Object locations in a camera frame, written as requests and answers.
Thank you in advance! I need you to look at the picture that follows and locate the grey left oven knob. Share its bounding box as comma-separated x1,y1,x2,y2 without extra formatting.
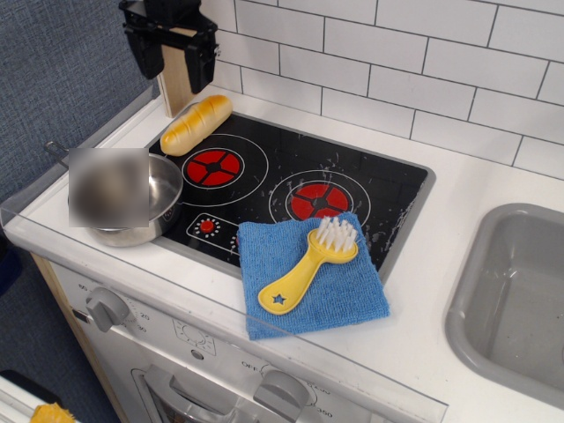
86,287,130,332

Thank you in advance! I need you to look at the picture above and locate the grey oven knob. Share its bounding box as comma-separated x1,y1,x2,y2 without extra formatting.
253,370,310,422
86,287,130,332

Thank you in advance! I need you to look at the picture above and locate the light wooden post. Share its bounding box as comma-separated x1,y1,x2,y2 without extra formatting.
157,45,195,118

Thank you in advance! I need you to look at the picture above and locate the grey right oven knob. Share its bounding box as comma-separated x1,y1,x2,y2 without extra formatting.
253,370,310,422

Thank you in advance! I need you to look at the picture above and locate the yellow dish brush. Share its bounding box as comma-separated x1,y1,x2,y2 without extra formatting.
257,217,359,315

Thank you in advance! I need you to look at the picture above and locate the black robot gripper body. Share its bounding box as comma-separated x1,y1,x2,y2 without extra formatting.
118,1,218,51

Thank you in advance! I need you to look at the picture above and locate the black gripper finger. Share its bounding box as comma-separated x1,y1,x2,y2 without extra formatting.
124,26,164,79
184,37,219,93

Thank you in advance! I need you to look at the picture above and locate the yellow object at corner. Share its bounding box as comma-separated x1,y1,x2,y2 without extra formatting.
29,403,76,423

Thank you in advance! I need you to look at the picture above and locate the stainless steel pot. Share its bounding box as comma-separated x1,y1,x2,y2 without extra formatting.
44,141,183,247

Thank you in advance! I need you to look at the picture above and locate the yellow toy hotdog bun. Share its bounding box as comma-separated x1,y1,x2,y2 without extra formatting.
160,95,233,157

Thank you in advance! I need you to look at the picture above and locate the grey sink basin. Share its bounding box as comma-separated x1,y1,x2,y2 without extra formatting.
445,204,563,408

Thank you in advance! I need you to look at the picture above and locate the black toy stovetop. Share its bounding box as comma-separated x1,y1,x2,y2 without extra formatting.
157,114,435,279

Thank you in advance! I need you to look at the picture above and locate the white toy oven front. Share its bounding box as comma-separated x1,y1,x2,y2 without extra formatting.
53,265,447,422

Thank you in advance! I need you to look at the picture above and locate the blue microfiber cloth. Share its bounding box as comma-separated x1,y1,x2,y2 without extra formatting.
236,211,391,341

